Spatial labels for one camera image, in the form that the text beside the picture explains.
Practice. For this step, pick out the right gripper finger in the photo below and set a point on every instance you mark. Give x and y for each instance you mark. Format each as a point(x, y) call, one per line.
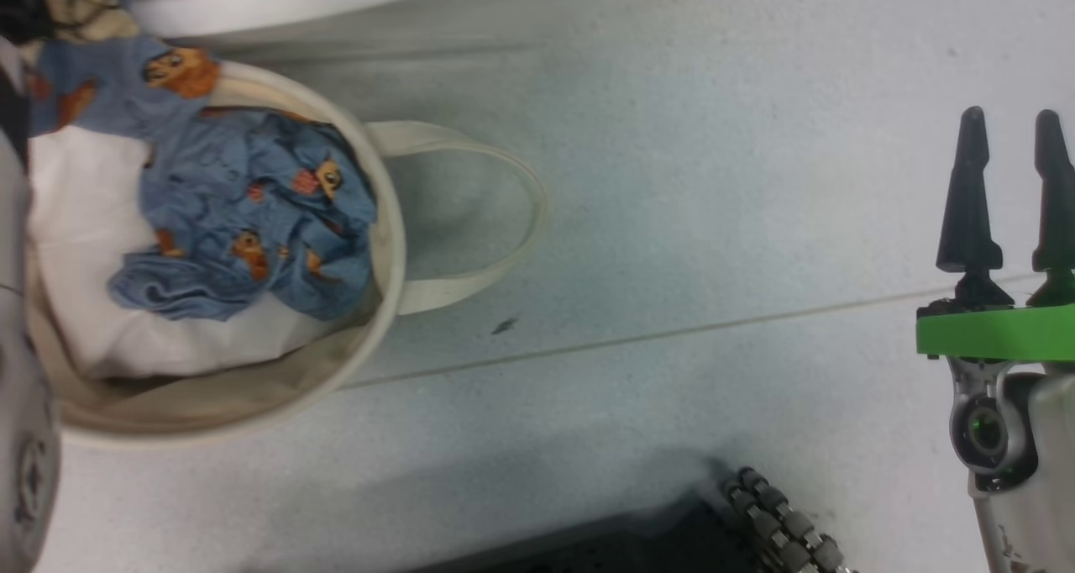
point(1056, 220)
point(970, 212)

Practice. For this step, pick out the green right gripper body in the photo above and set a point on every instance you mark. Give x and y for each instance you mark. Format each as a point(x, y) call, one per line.
point(999, 333)

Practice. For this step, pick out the blue cartoon print garment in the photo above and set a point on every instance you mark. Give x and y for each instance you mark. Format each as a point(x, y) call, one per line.
point(252, 186)

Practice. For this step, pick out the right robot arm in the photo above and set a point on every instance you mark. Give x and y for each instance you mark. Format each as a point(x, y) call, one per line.
point(1041, 489)

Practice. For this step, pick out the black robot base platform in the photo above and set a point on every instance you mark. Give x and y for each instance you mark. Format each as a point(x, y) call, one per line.
point(630, 552)

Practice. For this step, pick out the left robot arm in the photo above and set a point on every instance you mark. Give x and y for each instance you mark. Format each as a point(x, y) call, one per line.
point(25, 472)

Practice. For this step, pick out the white front-load washing machine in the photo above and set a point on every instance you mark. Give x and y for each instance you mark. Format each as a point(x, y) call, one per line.
point(277, 6)

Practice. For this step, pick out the cream canvas laundry basket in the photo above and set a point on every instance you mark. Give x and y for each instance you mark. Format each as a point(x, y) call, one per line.
point(210, 413)

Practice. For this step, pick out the plain white garment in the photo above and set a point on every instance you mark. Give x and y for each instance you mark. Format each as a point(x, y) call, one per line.
point(84, 245)

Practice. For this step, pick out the beige crumpled fabric piece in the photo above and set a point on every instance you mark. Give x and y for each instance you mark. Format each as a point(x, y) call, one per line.
point(84, 2)

